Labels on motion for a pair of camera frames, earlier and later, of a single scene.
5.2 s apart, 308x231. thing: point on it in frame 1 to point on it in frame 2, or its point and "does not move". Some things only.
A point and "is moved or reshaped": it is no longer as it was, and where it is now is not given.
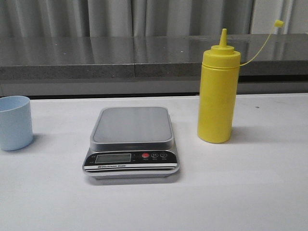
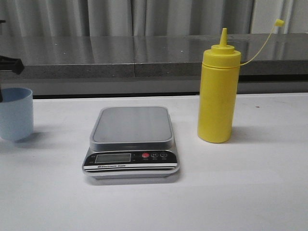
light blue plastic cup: x=16 y=122 is moved or reshaped
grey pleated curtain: x=64 y=18 does not move
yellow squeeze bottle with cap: x=218 y=89 does not move
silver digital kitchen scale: x=132 y=143 does not move
